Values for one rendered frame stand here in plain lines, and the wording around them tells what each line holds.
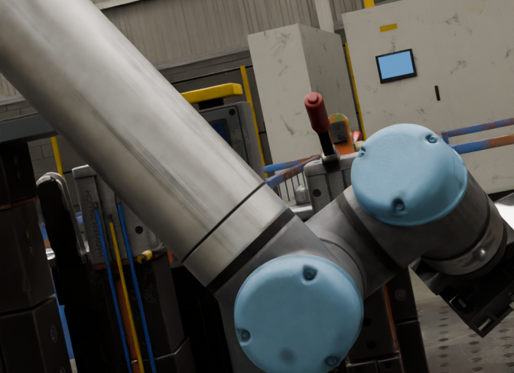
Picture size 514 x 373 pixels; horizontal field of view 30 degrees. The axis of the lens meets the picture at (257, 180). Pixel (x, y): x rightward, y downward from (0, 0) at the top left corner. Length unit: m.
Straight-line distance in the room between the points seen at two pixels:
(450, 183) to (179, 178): 0.20
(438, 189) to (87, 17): 0.27
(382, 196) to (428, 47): 8.32
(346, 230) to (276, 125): 8.41
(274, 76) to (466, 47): 1.79
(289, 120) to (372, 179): 8.39
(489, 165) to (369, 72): 1.38
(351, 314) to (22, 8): 0.27
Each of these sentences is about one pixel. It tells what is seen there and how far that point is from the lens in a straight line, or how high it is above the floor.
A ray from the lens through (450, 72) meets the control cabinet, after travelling 8.99.
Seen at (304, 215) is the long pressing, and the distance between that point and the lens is 1.20.
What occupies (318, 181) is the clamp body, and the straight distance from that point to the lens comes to 1.08.
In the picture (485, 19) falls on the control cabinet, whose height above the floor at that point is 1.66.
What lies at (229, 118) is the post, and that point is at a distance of 0.93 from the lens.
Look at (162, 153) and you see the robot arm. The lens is 0.59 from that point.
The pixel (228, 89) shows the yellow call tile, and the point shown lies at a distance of 0.93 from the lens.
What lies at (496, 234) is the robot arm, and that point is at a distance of 0.79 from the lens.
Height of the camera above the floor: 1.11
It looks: 3 degrees down
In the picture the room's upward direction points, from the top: 12 degrees counter-clockwise
